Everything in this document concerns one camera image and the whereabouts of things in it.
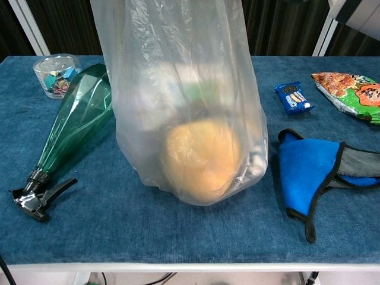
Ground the blue grey cleaning cloth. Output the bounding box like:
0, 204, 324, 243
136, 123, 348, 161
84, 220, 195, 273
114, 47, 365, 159
277, 128, 380, 244

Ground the translucent plastic shopping bag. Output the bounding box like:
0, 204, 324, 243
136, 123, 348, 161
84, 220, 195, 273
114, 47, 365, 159
90, 0, 270, 208

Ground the dark pleated partition panel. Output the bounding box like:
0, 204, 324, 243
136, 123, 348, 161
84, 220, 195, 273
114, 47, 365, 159
326, 23, 380, 58
24, 0, 104, 56
0, 0, 34, 58
240, 0, 331, 57

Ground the green orange snack bag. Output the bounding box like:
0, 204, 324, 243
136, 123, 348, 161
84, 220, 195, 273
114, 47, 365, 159
311, 71, 380, 126

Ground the blue cookie pack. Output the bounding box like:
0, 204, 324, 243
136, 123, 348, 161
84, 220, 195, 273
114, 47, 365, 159
273, 81, 316, 116

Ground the blue fabric table cover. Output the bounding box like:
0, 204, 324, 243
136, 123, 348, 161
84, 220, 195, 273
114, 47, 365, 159
0, 55, 380, 265

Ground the clear jar of colourful clips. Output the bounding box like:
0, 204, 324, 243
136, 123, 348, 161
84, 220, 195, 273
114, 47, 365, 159
33, 53, 82, 100

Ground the white partition frame post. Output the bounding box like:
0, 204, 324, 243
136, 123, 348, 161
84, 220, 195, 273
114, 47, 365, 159
311, 0, 343, 58
7, 0, 52, 56

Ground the black floor cable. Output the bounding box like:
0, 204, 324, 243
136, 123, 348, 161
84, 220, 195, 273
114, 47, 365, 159
0, 254, 13, 285

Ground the green spray bottle black trigger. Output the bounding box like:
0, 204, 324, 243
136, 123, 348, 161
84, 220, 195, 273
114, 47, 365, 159
8, 62, 116, 223

